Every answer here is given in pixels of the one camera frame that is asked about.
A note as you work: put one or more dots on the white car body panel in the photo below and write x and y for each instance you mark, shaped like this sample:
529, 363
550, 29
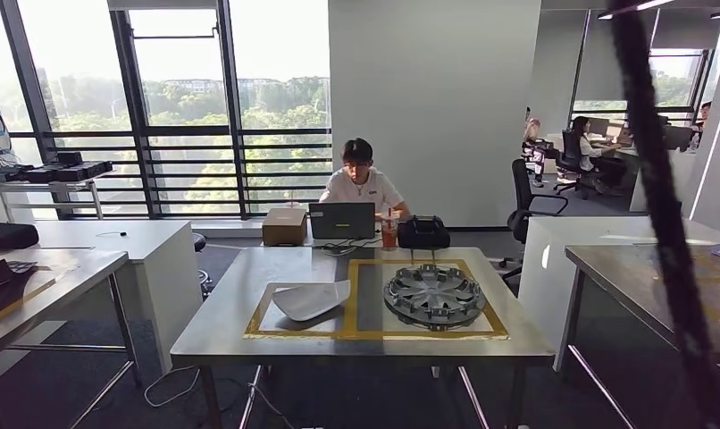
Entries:
309, 299

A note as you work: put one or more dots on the dark grey laptop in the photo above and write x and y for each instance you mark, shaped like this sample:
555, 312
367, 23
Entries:
342, 221

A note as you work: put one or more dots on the person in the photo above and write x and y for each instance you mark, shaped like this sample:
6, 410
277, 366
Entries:
703, 115
585, 154
531, 127
360, 186

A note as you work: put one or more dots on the plastic cup orange drink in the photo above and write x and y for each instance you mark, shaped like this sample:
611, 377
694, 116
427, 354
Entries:
389, 234

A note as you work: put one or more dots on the black handbag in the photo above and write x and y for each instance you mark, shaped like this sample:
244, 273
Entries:
424, 234

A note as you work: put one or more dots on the clear plastic cup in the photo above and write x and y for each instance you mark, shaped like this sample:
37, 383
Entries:
292, 202

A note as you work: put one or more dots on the brown cardboard box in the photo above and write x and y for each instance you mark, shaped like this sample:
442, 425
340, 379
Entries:
284, 228

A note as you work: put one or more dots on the silver wheel hubcap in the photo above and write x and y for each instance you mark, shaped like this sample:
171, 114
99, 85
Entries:
434, 296

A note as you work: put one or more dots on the stainless steel table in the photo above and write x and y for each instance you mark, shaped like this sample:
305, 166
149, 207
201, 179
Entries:
230, 308
626, 284
70, 272

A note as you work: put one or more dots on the small black round stool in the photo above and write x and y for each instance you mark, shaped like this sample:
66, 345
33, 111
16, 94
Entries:
199, 241

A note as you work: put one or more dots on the black window railing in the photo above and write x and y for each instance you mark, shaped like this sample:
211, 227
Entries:
188, 131

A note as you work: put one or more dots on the small open laptop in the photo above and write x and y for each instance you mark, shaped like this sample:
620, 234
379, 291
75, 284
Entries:
623, 137

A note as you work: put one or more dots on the white office desk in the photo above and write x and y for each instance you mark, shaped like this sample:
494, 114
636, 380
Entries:
641, 183

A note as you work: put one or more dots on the small black equipment box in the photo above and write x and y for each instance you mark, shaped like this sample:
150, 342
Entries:
69, 158

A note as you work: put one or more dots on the long black charger bank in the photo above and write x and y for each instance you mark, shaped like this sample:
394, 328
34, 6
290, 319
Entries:
64, 173

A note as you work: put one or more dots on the dark computer monitor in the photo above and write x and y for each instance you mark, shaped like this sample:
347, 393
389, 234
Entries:
678, 137

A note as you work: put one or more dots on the black zipped case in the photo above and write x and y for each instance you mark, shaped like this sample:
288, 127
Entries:
8, 235

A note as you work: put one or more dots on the grey roller blind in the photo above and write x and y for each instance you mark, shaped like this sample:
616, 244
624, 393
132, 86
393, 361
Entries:
685, 32

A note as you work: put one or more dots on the white frame rack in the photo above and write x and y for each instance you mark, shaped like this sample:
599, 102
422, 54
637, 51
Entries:
52, 186

